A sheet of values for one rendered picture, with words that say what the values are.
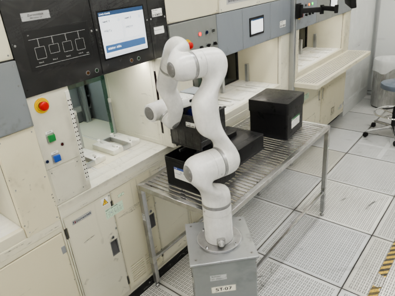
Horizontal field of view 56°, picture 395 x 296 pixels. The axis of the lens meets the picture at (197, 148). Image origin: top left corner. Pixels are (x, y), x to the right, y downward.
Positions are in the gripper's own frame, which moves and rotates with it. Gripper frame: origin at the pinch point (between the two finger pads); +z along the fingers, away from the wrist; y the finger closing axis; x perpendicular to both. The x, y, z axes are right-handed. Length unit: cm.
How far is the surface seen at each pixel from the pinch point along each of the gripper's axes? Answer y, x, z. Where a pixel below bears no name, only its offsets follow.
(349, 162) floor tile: 12, -125, 200
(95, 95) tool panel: -111, -18, 13
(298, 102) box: 14, -28, 86
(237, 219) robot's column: 38, -49, -21
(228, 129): -15, -39, 46
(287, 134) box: 15, -45, 70
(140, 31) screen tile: -29.7, 31.2, -3.8
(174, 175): -7.1, -42.2, -14.5
